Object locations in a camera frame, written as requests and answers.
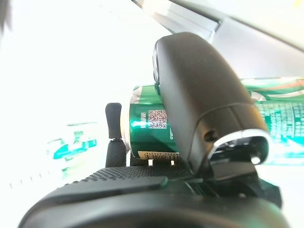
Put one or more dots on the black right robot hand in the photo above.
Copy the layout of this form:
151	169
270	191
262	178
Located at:
202	95

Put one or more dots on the green drink can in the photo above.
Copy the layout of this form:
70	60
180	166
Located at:
88	143
142	135

